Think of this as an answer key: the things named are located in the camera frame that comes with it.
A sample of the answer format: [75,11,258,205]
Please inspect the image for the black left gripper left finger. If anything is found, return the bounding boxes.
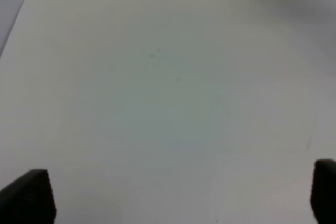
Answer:
[1,169,56,224]

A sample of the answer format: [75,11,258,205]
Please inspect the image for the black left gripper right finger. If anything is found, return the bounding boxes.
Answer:
[310,159,335,224]

